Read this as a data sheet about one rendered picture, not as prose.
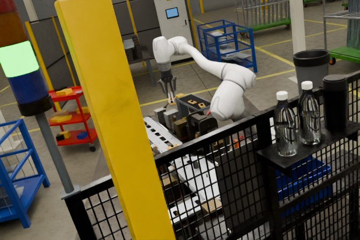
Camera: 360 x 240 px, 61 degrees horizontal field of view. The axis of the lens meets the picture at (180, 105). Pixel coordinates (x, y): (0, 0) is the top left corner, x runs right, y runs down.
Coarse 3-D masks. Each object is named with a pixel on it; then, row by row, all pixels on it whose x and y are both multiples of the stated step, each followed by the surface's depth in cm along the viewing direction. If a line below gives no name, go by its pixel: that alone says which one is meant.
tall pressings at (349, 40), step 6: (348, 0) 556; (354, 0) 557; (348, 6) 561; (354, 6) 547; (354, 12) 551; (348, 24) 574; (354, 24) 560; (348, 30) 578; (354, 30) 564; (348, 36) 582; (354, 36) 568; (348, 42) 587; (354, 42) 572
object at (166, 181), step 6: (168, 180) 165; (174, 180) 164; (162, 186) 161; (168, 186) 162; (168, 192) 163; (180, 192) 167; (168, 198) 164; (180, 222) 171; (180, 228) 172; (174, 234) 174; (180, 234) 173
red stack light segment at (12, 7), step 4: (0, 0) 60; (4, 0) 61; (8, 0) 61; (12, 0) 63; (0, 4) 60; (4, 4) 61; (8, 4) 61; (12, 4) 62; (0, 8) 60; (4, 8) 61; (8, 8) 61; (12, 8) 62; (16, 8) 64; (0, 12) 60; (4, 12) 61; (8, 12) 62
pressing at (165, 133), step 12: (144, 120) 265; (156, 132) 236; (168, 132) 232; (156, 144) 217; (180, 144) 210; (192, 156) 191; (204, 168) 177; (192, 180) 168; (204, 180) 166; (216, 180) 164; (204, 192) 156; (216, 192) 154
